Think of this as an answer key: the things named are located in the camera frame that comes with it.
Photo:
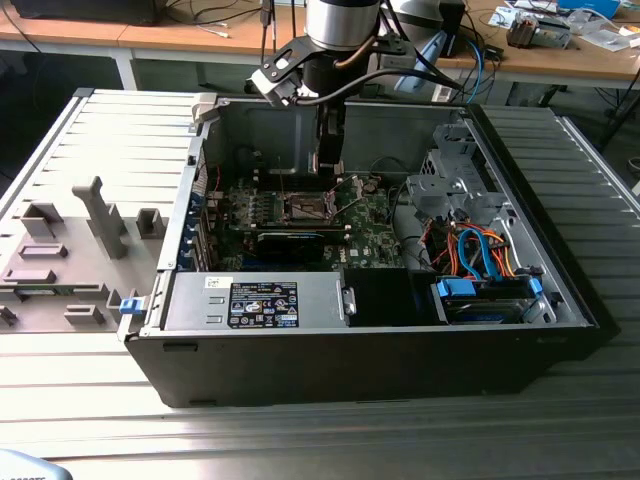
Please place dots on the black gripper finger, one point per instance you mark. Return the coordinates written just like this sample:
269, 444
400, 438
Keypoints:
330, 140

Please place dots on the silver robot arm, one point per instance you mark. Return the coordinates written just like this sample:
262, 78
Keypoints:
340, 25

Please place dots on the CPU socket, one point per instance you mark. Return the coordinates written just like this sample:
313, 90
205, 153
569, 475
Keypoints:
305, 209

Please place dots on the CPU cooler heatsink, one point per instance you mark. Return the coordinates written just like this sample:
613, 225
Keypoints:
521, 30

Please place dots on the round coin cell battery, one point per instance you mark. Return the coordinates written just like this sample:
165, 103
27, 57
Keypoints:
369, 186

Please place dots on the green motherboard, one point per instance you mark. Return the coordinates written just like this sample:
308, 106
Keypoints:
370, 230

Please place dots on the black graphics card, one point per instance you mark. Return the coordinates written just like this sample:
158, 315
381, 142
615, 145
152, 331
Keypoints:
290, 247

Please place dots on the grey metal disk bay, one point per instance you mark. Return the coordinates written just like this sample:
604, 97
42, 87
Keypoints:
440, 192

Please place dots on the black upright box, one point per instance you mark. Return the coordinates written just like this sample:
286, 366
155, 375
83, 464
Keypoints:
452, 15

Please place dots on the black plastic shroud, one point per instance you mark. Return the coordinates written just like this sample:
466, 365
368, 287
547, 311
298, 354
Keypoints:
380, 297

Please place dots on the grey power supply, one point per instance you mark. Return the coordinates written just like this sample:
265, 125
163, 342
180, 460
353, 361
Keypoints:
200, 300

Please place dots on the hard disk in blue carrier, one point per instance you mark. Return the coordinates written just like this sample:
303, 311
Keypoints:
475, 312

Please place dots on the black metal PC case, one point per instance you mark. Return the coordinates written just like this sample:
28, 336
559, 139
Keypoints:
350, 365

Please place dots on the wooden desk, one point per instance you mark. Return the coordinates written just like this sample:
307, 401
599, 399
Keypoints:
60, 32
550, 62

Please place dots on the silver drive unit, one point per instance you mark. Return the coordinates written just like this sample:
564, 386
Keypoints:
552, 32

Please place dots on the black flat device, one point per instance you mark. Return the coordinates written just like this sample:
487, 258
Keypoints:
85, 10

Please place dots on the blue plastic latch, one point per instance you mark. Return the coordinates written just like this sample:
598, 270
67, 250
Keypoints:
131, 306

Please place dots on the grey parts rack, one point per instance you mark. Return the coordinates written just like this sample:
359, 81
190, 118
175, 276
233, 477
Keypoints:
75, 240

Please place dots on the blue box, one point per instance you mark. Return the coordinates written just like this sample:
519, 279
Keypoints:
590, 6

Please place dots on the green RAM stick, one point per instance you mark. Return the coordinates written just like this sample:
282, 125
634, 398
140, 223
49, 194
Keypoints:
35, 291

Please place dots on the pale blue teach pendant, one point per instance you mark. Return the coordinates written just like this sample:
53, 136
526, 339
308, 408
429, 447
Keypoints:
25, 465

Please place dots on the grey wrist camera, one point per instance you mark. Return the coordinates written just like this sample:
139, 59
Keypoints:
272, 92

